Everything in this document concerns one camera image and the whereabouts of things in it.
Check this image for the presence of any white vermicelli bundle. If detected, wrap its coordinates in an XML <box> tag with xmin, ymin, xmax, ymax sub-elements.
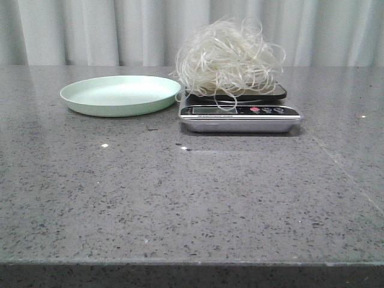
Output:
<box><xmin>172</xmin><ymin>18</ymin><xmax>286</xmax><ymax>103</ymax></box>

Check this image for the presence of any silver black kitchen scale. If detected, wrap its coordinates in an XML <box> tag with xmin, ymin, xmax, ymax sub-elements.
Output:
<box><xmin>178</xmin><ymin>84</ymin><xmax>302</xmax><ymax>133</ymax></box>

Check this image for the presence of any light green plastic plate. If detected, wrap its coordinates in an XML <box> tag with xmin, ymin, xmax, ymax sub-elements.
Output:
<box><xmin>60</xmin><ymin>76</ymin><xmax>181</xmax><ymax>117</ymax></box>

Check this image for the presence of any white pleated curtain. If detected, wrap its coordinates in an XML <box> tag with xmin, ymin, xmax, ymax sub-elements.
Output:
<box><xmin>1</xmin><ymin>1</ymin><xmax>383</xmax><ymax>67</ymax></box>

